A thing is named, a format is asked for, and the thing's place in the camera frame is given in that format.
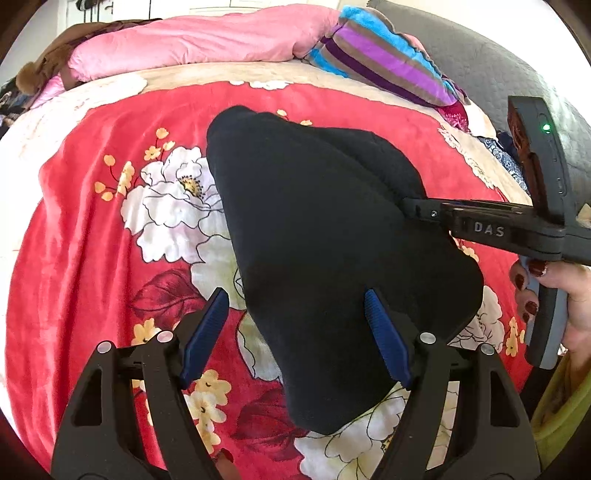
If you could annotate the person's right forearm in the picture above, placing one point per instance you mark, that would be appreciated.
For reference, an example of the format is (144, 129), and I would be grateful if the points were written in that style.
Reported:
(563, 406)

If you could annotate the person's right hand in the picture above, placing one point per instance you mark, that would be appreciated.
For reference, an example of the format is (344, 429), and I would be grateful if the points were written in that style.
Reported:
(579, 295)

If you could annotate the person's left hand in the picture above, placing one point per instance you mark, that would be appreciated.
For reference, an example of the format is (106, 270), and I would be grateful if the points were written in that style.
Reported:
(228, 466)

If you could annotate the blue patterned cloth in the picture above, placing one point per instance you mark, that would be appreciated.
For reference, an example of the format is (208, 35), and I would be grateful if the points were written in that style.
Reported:
(505, 159)

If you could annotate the grey quilted headboard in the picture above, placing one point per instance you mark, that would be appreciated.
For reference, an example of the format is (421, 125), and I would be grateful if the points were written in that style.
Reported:
(475, 60)

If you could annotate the black orange-trimmed garment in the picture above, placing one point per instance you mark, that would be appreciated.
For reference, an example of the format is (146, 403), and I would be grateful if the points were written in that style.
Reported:
(323, 230)

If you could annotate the dark red cloth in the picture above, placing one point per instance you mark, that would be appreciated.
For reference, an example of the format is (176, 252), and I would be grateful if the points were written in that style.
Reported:
(455, 115)

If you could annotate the dark clothes pile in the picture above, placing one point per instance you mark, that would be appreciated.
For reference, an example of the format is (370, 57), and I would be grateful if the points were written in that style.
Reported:
(7, 106)

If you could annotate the red floral blanket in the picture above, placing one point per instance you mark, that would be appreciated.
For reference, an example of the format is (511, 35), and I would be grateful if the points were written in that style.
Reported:
(83, 230)

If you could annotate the pink duvet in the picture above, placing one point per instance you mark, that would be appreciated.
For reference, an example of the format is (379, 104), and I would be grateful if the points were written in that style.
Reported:
(194, 41)

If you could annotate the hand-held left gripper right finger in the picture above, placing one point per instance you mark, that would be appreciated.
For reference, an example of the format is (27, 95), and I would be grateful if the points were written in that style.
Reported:
(385, 337)

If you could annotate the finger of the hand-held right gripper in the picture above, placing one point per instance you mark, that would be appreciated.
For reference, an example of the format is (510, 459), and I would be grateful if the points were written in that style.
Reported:
(429, 212)

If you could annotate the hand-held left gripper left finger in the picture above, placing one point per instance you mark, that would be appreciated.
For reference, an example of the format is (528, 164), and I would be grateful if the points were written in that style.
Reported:
(205, 332)

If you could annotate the striped plush pillow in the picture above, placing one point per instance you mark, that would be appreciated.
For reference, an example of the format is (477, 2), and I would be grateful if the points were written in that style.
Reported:
(378, 60)

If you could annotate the brown fur coat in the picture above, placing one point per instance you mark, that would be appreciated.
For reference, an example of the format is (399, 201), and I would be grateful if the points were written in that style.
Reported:
(51, 57)

